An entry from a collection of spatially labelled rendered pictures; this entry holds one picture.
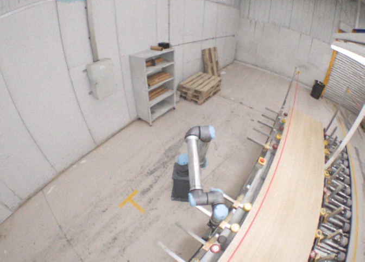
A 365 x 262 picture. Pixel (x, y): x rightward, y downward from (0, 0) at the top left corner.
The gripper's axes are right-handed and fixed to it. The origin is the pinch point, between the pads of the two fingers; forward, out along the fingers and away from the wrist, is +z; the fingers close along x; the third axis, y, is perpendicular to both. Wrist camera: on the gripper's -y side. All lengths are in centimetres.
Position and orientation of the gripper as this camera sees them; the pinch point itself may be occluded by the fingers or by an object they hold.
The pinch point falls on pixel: (212, 224)
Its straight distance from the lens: 139.5
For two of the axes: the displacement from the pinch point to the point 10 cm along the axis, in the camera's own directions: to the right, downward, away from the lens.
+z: -0.2, 7.7, 6.3
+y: -6.3, 4.8, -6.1
